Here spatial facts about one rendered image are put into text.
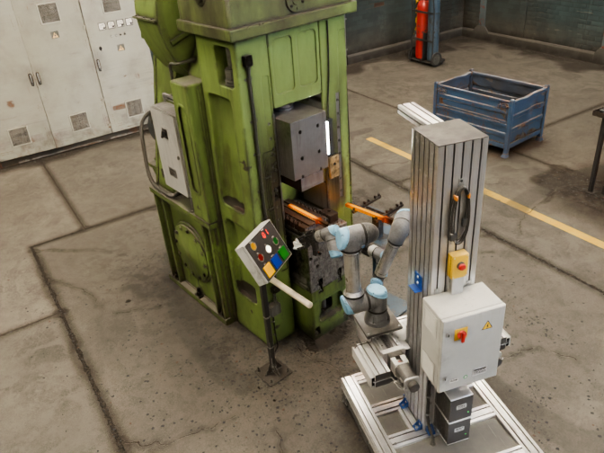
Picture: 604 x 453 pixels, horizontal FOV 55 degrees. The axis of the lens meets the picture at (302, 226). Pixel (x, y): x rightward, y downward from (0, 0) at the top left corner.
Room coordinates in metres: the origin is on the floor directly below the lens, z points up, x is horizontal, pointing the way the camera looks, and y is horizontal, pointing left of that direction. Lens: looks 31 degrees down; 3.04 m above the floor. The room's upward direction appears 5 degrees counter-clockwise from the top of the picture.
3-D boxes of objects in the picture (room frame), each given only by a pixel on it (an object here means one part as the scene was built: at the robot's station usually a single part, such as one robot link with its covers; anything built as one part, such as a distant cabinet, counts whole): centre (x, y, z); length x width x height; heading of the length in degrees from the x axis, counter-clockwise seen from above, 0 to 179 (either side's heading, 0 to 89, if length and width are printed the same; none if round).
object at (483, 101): (7.03, -2.49, 0.36); 1.20 x 0.80 x 0.72; 36
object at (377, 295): (2.61, -0.38, 0.98); 0.13 x 0.12 x 0.14; 104
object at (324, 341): (3.45, -0.12, 0.01); 0.58 x 0.39 x 0.01; 128
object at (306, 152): (3.68, 0.00, 1.56); 0.42 x 0.39 x 0.40; 38
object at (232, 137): (3.60, 0.35, 1.15); 0.44 x 0.26 x 2.30; 38
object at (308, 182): (3.66, 0.03, 1.32); 0.42 x 0.20 x 0.10; 38
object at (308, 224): (3.66, 0.03, 0.96); 0.42 x 0.20 x 0.09; 38
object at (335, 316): (3.70, -0.01, 0.23); 0.55 x 0.37 x 0.47; 38
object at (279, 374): (3.08, 0.29, 0.05); 0.22 x 0.22 x 0.09; 38
